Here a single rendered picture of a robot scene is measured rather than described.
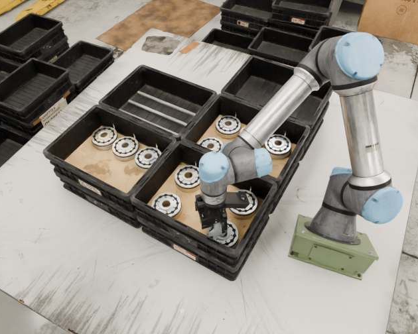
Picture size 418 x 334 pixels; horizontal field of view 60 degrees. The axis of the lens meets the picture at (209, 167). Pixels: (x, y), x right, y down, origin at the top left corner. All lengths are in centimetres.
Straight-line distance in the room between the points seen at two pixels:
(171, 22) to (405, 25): 214
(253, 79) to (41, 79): 139
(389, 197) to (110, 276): 92
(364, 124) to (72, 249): 106
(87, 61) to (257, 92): 148
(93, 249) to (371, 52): 109
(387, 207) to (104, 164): 98
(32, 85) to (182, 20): 184
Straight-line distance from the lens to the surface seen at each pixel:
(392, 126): 187
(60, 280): 140
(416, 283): 229
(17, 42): 298
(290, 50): 277
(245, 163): 93
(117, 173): 140
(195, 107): 160
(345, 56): 99
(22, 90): 251
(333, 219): 125
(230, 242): 117
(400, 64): 358
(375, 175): 111
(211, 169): 89
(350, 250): 122
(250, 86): 171
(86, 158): 149
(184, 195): 130
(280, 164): 140
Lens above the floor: 191
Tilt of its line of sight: 52 degrees down
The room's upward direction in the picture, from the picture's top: 2 degrees counter-clockwise
